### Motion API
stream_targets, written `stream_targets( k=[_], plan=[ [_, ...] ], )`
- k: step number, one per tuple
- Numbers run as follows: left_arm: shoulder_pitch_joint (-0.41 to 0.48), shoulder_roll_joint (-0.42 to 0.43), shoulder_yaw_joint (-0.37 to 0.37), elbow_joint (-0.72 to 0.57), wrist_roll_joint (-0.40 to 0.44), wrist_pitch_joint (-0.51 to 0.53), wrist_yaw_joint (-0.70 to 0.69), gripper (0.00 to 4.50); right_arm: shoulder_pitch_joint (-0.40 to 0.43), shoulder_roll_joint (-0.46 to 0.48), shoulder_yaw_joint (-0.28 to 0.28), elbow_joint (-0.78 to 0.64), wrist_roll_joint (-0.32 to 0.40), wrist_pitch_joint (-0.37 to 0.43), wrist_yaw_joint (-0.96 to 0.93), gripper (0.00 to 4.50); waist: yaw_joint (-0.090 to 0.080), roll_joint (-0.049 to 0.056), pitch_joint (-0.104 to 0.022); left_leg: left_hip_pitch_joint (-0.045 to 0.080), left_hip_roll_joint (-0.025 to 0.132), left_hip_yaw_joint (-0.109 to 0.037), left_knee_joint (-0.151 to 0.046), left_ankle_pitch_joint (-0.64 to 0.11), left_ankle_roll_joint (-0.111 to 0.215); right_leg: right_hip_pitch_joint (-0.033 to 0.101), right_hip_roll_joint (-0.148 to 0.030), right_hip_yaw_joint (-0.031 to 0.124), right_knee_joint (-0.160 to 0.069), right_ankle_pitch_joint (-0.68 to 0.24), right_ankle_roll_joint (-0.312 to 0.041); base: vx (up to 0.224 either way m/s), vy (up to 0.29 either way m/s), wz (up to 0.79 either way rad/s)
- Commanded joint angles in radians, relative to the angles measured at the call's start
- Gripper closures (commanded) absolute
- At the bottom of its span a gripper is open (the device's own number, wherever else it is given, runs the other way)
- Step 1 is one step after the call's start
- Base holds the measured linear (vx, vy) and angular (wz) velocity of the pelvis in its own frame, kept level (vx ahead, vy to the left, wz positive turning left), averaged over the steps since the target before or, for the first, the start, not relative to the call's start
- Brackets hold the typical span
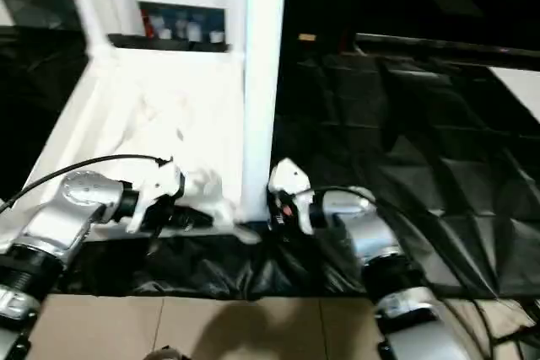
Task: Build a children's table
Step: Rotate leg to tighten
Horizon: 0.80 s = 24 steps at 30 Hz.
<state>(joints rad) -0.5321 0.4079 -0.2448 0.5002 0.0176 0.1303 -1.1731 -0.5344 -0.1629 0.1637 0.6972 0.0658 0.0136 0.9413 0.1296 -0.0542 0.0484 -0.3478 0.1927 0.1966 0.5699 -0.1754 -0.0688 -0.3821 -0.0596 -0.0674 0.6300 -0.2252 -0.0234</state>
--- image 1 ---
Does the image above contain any black robot left foot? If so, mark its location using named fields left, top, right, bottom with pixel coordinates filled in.
left=145, top=347, right=192, bottom=360

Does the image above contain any black plastic mat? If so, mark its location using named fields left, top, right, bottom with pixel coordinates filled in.
left=0, top=27, right=540, bottom=302

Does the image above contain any white flat sheet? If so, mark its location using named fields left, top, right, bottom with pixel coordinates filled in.
left=489, top=67, right=540, bottom=125

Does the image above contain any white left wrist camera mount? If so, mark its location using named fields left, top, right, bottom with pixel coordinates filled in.
left=127, top=158, right=186, bottom=233

